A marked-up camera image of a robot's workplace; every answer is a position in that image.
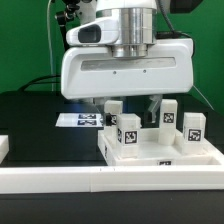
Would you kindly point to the white obstacle fence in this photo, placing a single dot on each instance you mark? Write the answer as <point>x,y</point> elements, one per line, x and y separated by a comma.
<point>106,179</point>

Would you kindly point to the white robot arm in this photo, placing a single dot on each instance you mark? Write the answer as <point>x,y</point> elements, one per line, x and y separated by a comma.
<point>119,53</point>

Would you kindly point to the white sheet with tags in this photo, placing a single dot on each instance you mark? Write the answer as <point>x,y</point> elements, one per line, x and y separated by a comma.
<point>79,120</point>

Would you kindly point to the white square tabletop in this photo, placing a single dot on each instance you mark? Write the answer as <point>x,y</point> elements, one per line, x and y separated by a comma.
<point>150,153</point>

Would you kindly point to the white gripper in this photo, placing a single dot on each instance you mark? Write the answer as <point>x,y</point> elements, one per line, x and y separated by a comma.
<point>92,72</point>

